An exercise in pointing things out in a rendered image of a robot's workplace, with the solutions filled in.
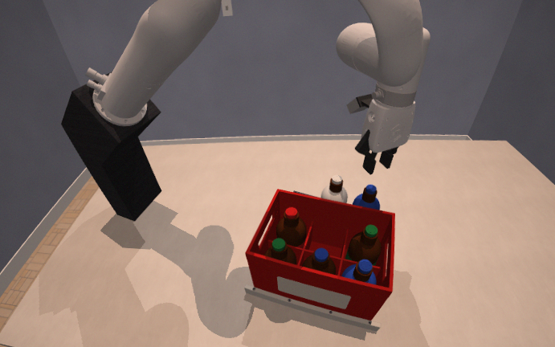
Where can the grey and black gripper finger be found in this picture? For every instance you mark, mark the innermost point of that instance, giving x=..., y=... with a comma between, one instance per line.
x=363, y=148
x=387, y=157

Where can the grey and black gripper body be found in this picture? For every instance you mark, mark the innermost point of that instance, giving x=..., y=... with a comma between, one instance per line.
x=389, y=126

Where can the red bottle crate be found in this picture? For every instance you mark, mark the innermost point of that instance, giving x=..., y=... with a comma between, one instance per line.
x=329, y=221

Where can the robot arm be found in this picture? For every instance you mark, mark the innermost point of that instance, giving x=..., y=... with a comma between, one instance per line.
x=170, y=30

